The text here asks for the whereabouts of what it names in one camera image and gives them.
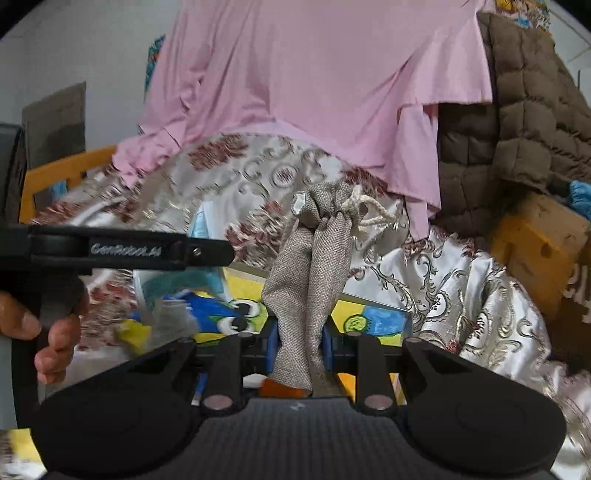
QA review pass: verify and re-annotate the person's left hand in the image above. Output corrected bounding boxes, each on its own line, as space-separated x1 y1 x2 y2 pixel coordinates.
0 281 92 386

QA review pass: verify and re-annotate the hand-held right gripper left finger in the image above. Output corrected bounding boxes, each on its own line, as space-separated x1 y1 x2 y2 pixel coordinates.
98 319 280 415

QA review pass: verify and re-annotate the pink bed sheet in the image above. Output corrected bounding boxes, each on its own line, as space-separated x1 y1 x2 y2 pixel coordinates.
113 0 495 241

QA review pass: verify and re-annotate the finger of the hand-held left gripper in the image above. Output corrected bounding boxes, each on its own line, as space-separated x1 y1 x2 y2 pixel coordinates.
185 237 235 268

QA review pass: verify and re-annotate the wooden bed rail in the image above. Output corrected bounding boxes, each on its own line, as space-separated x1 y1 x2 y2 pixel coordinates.
18 145 118 222

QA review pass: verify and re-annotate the cartoon print tray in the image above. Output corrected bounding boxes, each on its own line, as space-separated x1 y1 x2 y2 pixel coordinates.
124 263 414 404

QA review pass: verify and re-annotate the brown bag with white letters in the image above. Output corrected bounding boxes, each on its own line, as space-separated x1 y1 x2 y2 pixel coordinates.
563 258 591 324

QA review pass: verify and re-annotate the floral satin blanket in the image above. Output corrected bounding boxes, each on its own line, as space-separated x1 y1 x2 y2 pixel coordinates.
28 134 591 462

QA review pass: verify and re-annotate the colourful cartoon wall poster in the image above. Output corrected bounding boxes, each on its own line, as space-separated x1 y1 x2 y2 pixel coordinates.
494 0 552 33

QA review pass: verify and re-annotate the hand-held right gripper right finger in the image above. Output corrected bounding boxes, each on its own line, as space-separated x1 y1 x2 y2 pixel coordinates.
322 322 500 413

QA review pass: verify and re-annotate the cardboard box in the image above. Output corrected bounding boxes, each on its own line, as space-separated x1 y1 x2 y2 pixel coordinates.
489 191 586 319

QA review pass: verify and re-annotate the orange plastic tool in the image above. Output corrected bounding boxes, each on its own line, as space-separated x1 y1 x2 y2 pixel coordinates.
259 378 308 399

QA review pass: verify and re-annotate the blue wall poster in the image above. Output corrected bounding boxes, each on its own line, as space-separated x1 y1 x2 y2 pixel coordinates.
145 34 167 93

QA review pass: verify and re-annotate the brown quilted jacket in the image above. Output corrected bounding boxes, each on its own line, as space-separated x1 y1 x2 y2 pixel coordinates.
436 11 591 241

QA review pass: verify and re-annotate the grey door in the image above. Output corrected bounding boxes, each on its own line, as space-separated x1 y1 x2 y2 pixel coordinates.
22 82 88 169

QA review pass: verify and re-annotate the grey drawstring pouch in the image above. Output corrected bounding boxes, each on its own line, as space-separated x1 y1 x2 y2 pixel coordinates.
261 182 402 400

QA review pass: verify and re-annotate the yellow sock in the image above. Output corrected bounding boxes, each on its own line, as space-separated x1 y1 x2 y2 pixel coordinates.
115 320 154 356

